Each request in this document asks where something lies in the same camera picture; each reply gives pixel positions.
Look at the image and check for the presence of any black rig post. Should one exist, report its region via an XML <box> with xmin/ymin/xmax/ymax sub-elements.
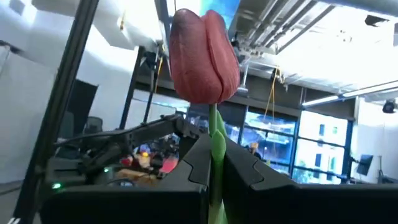
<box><xmin>119</xmin><ymin>46</ymin><xmax>147</xmax><ymax>130</ymax></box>
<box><xmin>12</xmin><ymin>0</ymin><xmax>100</xmax><ymax>224</ymax></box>

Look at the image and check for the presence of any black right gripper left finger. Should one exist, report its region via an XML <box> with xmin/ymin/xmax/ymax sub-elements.
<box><xmin>40</xmin><ymin>133</ymin><xmax>212</xmax><ymax>224</ymax></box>

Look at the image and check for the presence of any long ceiling light strip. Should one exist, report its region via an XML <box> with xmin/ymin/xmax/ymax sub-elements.
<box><xmin>301</xmin><ymin>80</ymin><xmax>398</xmax><ymax>108</ymax></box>

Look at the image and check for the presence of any grey office chair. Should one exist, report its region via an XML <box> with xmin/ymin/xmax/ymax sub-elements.
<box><xmin>83</xmin><ymin>116</ymin><xmax>103</xmax><ymax>134</ymax></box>

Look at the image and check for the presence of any small black monitor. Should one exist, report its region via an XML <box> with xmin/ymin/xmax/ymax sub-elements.
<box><xmin>356</xmin><ymin>154</ymin><xmax>374</xmax><ymax>177</ymax></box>

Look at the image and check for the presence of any dark red tulip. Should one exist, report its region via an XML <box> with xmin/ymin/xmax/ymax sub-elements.
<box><xmin>169</xmin><ymin>8</ymin><xmax>241</xmax><ymax>224</ymax></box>

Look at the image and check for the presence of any person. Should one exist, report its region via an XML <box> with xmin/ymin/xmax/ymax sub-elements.
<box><xmin>248</xmin><ymin>142</ymin><xmax>262</xmax><ymax>159</ymax></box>

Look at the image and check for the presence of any white pendant lamp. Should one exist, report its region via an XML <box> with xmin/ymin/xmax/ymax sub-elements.
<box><xmin>236</xmin><ymin>63</ymin><xmax>249</xmax><ymax>94</ymax></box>

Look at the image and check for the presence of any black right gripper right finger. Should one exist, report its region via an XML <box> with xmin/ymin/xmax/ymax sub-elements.
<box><xmin>222</xmin><ymin>138</ymin><xmax>398</xmax><ymax>224</ymax></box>

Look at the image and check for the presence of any black ceiling camera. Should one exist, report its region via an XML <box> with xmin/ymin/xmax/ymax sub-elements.
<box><xmin>382</xmin><ymin>98</ymin><xmax>397</xmax><ymax>114</ymax></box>

